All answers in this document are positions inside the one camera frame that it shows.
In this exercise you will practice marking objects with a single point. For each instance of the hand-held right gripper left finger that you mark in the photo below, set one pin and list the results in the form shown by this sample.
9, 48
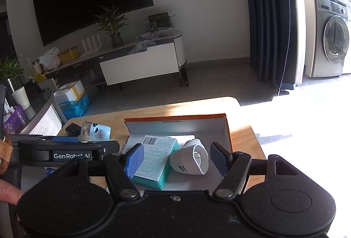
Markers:
134, 160

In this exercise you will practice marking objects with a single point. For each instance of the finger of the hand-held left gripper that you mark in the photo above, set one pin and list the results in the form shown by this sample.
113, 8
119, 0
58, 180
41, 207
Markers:
64, 139

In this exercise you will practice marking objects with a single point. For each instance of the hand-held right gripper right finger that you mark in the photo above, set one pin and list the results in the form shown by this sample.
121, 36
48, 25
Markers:
219, 158

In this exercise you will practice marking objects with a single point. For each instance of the teal carton box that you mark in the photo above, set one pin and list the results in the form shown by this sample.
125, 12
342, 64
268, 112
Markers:
157, 161

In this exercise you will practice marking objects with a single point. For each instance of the white paper cup green leaf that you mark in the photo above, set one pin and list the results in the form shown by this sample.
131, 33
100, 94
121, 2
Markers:
183, 158

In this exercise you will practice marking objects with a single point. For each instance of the orange cardboard box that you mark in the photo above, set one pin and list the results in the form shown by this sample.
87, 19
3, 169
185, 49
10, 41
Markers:
181, 125

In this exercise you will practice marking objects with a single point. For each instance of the person's left hand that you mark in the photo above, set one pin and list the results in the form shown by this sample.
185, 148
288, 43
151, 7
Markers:
9, 192

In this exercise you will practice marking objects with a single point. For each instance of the small black case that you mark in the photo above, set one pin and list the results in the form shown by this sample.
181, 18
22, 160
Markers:
72, 129

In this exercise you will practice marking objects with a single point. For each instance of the round ribbed side cabinet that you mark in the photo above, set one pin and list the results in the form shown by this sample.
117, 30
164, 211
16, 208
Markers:
45, 121

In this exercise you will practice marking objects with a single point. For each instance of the toothpick jar with blue lid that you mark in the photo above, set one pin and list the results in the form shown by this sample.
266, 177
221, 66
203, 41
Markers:
96, 132

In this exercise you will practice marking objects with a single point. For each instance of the purple patterned tray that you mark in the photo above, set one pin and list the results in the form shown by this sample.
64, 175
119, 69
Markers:
15, 118

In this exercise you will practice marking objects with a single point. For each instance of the white cardboard box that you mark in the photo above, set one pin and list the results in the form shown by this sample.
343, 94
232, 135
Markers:
70, 91

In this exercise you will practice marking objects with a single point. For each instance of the yellow bag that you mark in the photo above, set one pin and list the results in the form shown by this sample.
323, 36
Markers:
39, 77

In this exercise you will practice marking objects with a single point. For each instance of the white jar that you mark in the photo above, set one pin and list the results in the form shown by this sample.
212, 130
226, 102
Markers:
36, 66

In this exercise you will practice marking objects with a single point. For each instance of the white plastic bag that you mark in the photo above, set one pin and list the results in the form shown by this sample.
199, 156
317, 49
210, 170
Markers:
50, 58

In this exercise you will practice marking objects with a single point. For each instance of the yellow box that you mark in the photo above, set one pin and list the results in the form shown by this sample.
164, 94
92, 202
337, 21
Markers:
69, 55

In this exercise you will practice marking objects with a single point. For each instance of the bamboo plant in steel vase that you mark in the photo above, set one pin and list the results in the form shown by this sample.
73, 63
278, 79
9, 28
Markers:
9, 69

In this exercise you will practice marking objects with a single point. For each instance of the black roll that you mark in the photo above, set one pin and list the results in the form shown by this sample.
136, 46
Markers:
185, 77

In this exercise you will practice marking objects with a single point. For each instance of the white router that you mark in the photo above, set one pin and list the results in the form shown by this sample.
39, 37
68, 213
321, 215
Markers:
92, 47

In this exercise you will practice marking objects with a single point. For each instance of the white and grey television stand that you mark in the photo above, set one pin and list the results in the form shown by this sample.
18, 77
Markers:
142, 62

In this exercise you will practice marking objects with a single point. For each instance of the pale blue plastic bag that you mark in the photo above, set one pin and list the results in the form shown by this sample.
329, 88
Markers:
141, 47

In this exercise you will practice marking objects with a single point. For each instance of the bamboo plant in dark vase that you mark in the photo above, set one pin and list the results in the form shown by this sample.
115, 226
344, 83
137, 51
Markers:
112, 24

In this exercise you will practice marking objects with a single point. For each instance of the clear plastic boxes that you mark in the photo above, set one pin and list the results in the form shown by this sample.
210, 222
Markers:
156, 34

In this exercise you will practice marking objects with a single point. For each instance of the black printed box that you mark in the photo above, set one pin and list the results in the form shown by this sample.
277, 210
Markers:
161, 20

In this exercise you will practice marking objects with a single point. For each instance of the dark blue curtain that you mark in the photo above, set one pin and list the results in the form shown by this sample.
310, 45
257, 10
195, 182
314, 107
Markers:
268, 21

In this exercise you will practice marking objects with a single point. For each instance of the silver washing machine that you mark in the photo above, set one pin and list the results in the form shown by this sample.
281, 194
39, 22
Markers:
331, 38

